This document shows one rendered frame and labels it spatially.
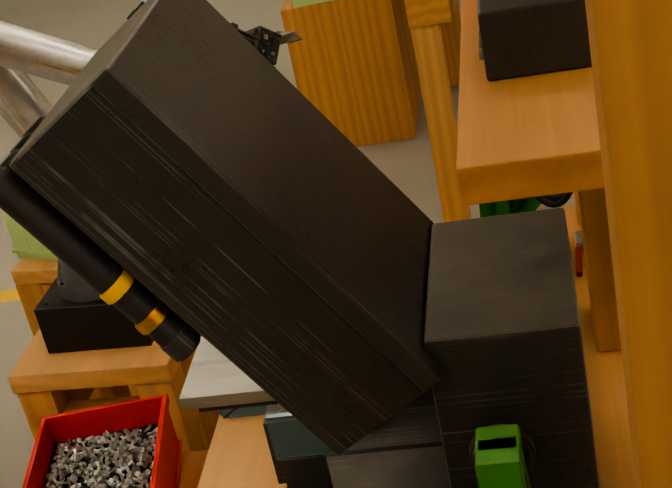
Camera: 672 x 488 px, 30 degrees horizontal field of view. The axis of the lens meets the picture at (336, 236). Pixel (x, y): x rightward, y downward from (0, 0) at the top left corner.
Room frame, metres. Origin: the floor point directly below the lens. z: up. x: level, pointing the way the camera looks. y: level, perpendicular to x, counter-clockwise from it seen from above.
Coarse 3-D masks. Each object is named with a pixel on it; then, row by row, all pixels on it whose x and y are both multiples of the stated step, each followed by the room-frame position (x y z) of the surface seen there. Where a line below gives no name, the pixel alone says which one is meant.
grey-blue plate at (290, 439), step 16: (272, 416) 1.44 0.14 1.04; (288, 416) 1.43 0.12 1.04; (272, 432) 1.44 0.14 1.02; (288, 432) 1.44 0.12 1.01; (304, 432) 1.43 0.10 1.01; (288, 448) 1.44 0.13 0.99; (304, 448) 1.43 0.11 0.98; (320, 448) 1.43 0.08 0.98; (288, 464) 1.43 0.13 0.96; (304, 464) 1.43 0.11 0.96; (320, 464) 1.42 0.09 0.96; (288, 480) 1.43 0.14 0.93; (304, 480) 1.43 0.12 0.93; (320, 480) 1.42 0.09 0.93
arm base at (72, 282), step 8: (64, 264) 2.11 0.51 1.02; (64, 272) 2.11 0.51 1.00; (72, 272) 2.10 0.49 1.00; (64, 280) 2.11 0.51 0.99; (72, 280) 2.09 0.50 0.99; (80, 280) 2.09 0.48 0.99; (64, 288) 2.10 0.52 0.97; (72, 288) 2.09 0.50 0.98; (80, 288) 2.08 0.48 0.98; (88, 288) 2.08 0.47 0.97; (64, 296) 2.11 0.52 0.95; (72, 296) 2.09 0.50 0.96; (80, 296) 2.08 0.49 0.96; (88, 296) 2.08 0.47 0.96; (96, 296) 2.08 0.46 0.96
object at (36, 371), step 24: (24, 360) 2.09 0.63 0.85; (48, 360) 2.07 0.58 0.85; (72, 360) 2.05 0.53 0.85; (96, 360) 2.03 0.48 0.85; (120, 360) 2.01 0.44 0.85; (144, 360) 1.99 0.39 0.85; (168, 360) 1.97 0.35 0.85; (24, 384) 2.03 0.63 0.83; (48, 384) 2.02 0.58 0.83; (72, 384) 2.01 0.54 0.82; (96, 384) 2.00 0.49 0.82; (120, 384) 1.98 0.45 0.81
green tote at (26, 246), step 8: (8, 216) 2.67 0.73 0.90; (8, 224) 2.68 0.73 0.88; (16, 224) 2.66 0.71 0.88; (16, 232) 2.67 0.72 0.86; (24, 232) 2.66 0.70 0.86; (16, 240) 2.67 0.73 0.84; (24, 240) 2.66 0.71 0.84; (32, 240) 2.65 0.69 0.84; (16, 248) 2.68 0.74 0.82; (24, 248) 2.67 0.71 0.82; (32, 248) 2.65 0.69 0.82; (40, 248) 2.64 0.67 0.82; (24, 256) 2.67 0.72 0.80; (32, 256) 2.66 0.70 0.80; (40, 256) 2.64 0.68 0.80; (48, 256) 2.63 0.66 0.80
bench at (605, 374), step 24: (576, 216) 2.13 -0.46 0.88; (576, 288) 1.87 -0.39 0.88; (600, 360) 1.64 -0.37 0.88; (600, 384) 1.58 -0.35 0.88; (624, 384) 1.56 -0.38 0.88; (600, 408) 1.52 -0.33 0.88; (624, 408) 1.51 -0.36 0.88; (600, 432) 1.46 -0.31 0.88; (624, 432) 1.45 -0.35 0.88; (600, 456) 1.41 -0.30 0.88; (624, 456) 1.40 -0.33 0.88; (600, 480) 1.36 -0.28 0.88; (624, 480) 1.35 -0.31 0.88
